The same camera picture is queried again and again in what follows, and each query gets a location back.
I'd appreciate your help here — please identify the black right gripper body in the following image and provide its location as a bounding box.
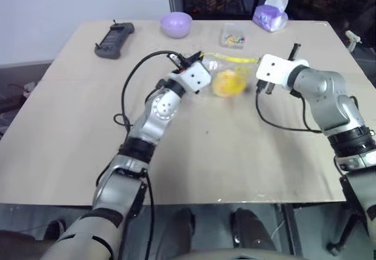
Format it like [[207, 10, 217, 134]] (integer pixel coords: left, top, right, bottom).
[[263, 79, 277, 95]]

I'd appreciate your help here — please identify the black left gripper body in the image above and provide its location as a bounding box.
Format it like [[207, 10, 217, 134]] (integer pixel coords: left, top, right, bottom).
[[174, 55, 204, 74]]

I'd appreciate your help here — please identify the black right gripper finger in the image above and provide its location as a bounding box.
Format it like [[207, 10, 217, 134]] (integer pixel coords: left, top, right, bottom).
[[288, 42, 302, 63]]

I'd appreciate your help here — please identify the clear zip bag yellow seal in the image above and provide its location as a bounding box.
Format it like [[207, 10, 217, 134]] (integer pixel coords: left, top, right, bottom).
[[200, 52, 263, 98]]

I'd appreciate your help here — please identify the golden melon bun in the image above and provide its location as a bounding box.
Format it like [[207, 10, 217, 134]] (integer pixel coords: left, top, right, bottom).
[[211, 69, 248, 98]]

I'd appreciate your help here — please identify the purple bowl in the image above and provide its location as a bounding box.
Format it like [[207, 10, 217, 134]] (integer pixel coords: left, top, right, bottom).
[[159, 11, 193, 39]]

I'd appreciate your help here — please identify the clear box of coloured clips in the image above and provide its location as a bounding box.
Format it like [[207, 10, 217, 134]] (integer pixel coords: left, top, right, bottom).
[[218, 22, 247, 50]]

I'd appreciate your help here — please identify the purple tissue pack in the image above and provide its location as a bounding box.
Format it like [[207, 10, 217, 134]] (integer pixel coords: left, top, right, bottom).
[[253, 0, 290, 34]]

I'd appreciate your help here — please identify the white tool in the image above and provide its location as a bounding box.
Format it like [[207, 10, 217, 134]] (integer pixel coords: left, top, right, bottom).
[[344, 30, 364, 52]]

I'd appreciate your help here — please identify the dark grey handheld controller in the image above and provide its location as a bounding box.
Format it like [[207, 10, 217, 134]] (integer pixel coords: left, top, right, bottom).
[[93, 19, 136, 59]]

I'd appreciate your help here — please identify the dark rounded shape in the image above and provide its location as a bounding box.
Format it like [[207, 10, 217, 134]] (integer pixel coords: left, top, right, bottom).
[[230, 208, 268, 254]]

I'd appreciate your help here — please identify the black table leg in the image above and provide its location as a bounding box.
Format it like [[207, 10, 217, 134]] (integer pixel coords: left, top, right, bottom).
[[281, 202, 304, 260]]

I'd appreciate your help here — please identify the black stand foot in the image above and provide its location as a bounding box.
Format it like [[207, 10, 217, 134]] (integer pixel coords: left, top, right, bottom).
[[327, 211, 355, 257]]

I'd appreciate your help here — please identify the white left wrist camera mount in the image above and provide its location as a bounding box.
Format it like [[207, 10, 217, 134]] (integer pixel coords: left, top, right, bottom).
[[178, 61, 213, 94]]

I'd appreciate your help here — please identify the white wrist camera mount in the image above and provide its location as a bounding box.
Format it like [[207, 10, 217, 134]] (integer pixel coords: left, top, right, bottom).
[[178, 61, 213, 94], [255, 54, 311, 91]]

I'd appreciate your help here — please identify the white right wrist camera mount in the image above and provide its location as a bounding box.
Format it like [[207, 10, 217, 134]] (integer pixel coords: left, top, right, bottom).
[[255, 54, 311, 91]]

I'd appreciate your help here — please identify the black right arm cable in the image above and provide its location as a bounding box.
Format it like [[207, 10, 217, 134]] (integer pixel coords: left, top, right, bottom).
[[254, 79, 324, 133]]

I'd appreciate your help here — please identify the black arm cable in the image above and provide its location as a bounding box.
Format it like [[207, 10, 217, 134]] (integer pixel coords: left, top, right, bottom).
[[113, 50, 183, 260], [254, 79, 324, 133]]

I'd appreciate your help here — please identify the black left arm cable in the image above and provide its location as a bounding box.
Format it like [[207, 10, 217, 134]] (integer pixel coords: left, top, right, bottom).
[[113, 50, 183, 260]]

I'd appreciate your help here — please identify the white floor cable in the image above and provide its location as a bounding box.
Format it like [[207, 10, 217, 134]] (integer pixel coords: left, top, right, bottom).
[[271, 221, 288, 241]]

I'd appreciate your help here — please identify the white plug with red cable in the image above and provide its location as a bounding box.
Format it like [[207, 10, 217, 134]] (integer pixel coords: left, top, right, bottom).
[[7, 81, 38, 98]]

